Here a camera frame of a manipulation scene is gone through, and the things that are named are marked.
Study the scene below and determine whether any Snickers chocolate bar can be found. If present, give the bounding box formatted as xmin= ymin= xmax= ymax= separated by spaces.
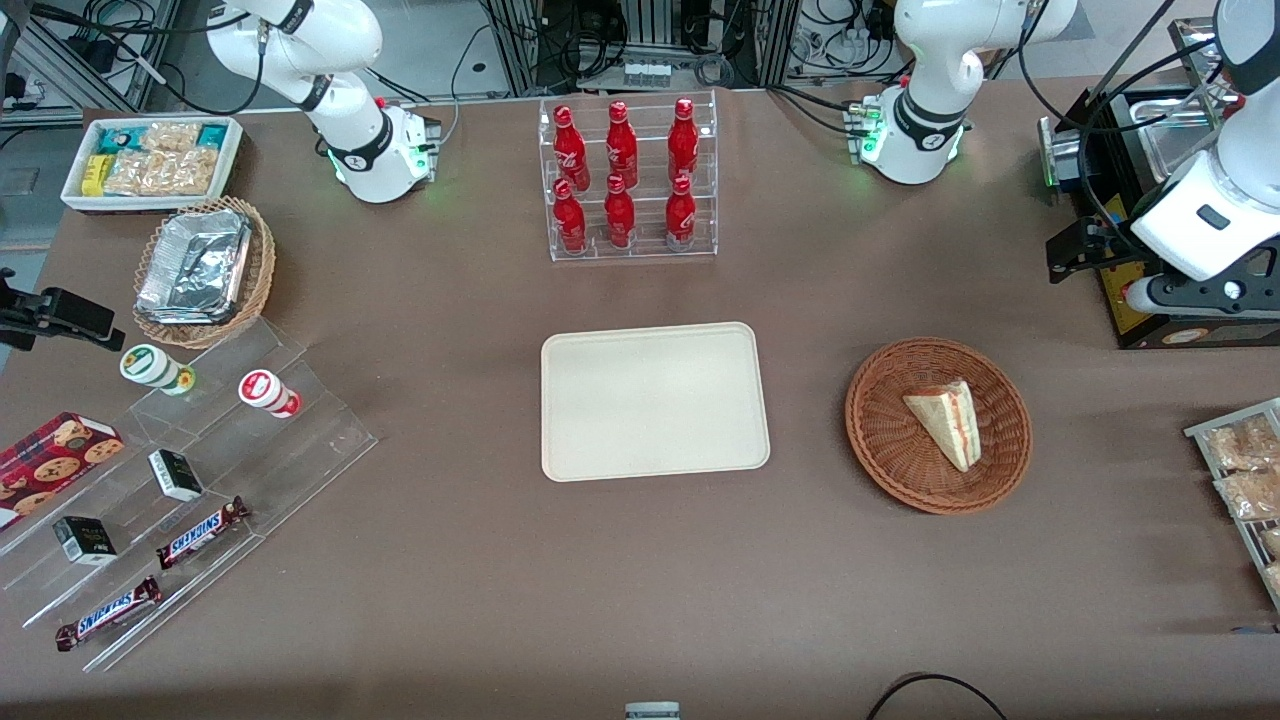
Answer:
xmin=55 ymin=576 xmax=163 ymax=653
xmin=155 ymin=496 xmax=251 ymax=571

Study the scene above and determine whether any oval tan wicker basket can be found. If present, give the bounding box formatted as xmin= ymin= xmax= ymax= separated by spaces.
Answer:
xmin=132 ymin=196 xmax=277 ymax=350

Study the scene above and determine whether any beige plastic tray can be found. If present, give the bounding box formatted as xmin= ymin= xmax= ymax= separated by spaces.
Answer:
xmin=541 ymin=321 xmax=771 ymax=483

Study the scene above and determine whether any green lid yogurt cup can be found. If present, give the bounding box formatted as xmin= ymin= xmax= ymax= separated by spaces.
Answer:
xmin=119 ymin=344 xmax=197 ymax=397

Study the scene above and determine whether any round brown wicker basket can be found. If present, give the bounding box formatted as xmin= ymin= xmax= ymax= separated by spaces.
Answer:
xmin=845 ymin=337 xmax=1033 ymax=516

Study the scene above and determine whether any black table cable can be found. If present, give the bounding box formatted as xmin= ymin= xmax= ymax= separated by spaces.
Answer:
xmin=866 ymin=673 xmax=1009 ymax=720

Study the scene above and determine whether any clear acrylic bottle rack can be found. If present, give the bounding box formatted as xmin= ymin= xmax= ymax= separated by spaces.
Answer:
xmin=538 ymin=90 xmax=719 ymax=263

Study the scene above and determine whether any silver foil pouch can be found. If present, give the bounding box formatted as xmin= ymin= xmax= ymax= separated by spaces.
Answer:
xmin=136 ymin=208 xmax=253 ymax=326

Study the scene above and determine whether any clear bagged snack packet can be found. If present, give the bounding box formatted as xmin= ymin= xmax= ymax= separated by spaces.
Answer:
xmin=1203 ymin=415 xmax=1280 ymax=471
xmin=1215 ymin=468 xmax=1280 ymax=521

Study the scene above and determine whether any clear acrylic stepped display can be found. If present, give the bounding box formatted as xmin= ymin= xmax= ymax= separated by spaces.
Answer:
xmin=0 ymin=318 xmax=379 ymax=673

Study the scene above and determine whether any red soda bottle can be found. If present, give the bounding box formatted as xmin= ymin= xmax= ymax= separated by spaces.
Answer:
xmin=553 ymin=178 xmax=588 ymax=256
xmin=553 ymin=105 xmax=591 ymax=191
xmin=665 ymin=175 xmax=697 ymax=252
xmin=667 ymin=97 xmax=700 ymax=184
xmin=606 ymin=100 xmax=639 ymax=189
xmin=604 ymin=173 xmax=637 ymax=250

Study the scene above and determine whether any aluminium frame rack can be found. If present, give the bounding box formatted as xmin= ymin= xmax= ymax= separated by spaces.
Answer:
xmin=0 ymin=0 xmax=181 ymax=113
xmin=480 ymin=0 xmax=801 ymax=96

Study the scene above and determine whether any triangular sandwich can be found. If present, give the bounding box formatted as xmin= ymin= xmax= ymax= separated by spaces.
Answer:
xmin=903 ymin=378 xmax=983 ymax=473

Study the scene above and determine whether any black food warmer appliance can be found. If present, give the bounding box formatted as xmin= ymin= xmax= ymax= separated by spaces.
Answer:
xmin=1062 ymin=85 xmax=1280 ymax=351

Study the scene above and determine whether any clear cracker packet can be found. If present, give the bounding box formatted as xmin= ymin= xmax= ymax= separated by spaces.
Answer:
xmin=103 ymin=150 xmax=161 ymax=197
xmin=155 ymin=147 xmax=221 ymax=197
xmin=140 ymin=121 xmax=203 ymax=154

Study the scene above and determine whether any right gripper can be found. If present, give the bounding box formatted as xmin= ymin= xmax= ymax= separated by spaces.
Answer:
xmin=0 ymin=268 xmax=126 ymax=351

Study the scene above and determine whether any silver metal fixture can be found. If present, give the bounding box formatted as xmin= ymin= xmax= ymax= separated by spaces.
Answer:
xmin=1037 ymin=115 xmax=1086 ymax=191

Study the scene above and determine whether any red tartan cookie box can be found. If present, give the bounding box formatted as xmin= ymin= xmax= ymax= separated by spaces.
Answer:
xmin=0 ymin=411 xmax=126 ymax=531

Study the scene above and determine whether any grey wire tray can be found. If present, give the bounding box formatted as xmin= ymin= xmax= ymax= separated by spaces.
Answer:
xmin=1184 ymin=398 xmax=1280 ymax=613

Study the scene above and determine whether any red lid yogurt cup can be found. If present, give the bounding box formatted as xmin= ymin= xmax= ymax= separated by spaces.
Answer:
xmin=238 ymin=369 xmax=302 ymax=419

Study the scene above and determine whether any small black carton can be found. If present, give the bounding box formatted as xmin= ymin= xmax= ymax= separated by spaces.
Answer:
xmin=52 ymin=515 xmax=118 ymax=566
xmin=148 ymin=449 xmax=205 ymax=503

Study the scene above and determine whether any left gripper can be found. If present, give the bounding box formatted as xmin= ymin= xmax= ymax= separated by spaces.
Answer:
xmin=1047 ymin=215 xmax=1280 ymax=319

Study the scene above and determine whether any white rectangular snack bin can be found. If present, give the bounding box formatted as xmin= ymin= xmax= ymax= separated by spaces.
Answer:
xmin=60 ymin=115 xmax=244 ymax=214

